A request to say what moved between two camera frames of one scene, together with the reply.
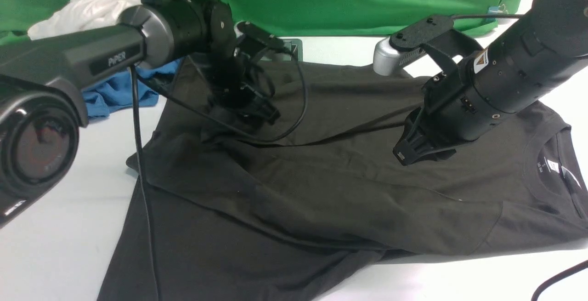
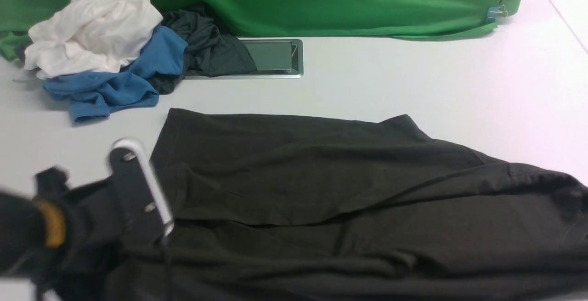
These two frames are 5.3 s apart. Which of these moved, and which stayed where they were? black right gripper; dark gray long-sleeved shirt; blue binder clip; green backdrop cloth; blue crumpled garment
Moved: black right gripper; dark gray long-sleeved shirt
Stayed: blue binder clip; green backdrop cloth; blue crumpled garment
